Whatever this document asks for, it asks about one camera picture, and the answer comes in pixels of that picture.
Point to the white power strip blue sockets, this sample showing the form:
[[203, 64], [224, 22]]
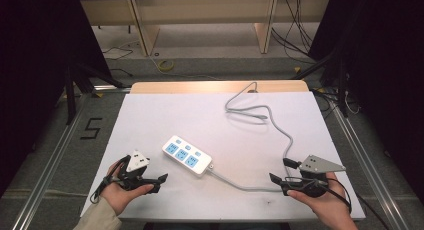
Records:
[[186, 155]]

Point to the white table board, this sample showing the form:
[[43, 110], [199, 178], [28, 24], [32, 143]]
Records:
[[200, 116]]

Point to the black curtain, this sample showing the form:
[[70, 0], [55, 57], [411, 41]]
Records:
[[383, 73], [33, 73]]

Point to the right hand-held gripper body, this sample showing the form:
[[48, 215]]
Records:
[[313, 186]]

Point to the aluminium floor rail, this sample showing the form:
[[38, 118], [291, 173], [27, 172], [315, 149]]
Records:
[[50, 163], [370, 163]]

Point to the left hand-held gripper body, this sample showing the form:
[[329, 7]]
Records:
[[131, 176]]

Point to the light wooden desk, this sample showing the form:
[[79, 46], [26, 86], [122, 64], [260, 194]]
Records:
[[200, 10]]

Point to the black metal stand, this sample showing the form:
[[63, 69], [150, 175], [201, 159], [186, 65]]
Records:
[[333, 73], [78, 86]]

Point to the yellow tape roll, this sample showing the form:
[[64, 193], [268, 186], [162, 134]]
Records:
[[165, 65]]

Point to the person's right hand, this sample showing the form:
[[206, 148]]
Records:
[[330, 203]]

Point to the person's left hand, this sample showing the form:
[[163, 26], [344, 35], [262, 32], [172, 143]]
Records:
[[116, 195]]

